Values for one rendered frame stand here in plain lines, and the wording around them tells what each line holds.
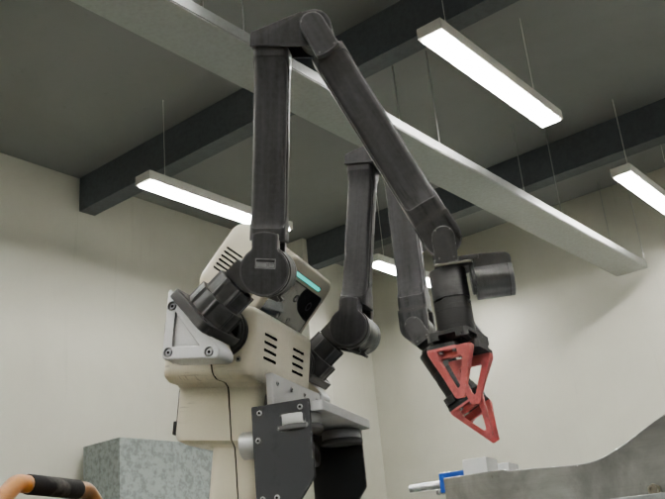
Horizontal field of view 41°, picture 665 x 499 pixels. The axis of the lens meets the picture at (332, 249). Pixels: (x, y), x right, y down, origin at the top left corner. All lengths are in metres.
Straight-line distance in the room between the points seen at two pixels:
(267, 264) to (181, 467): 6.05
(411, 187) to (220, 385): 0.47
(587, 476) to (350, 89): 0.66
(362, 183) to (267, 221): 0.50
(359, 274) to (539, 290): 7.78
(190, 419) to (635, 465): 0.74
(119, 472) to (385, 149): 5.76
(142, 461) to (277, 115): 5.85
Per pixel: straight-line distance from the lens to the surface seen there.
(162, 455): 7.24
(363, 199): 1.82
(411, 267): 1.75
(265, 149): 1.39
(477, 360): 1.38
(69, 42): 6.30
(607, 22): 6.74
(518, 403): 9.46
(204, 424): 1.53
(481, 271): 1.36
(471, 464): 1.30
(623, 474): 1.18
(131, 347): 7.92
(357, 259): 1.78
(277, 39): 1.41
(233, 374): 1.46
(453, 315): 1.34
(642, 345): 8.99
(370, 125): 1.38
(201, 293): 1.38
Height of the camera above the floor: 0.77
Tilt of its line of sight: 21 degrees up
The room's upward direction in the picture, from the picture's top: 6 degrees counter-clockwise
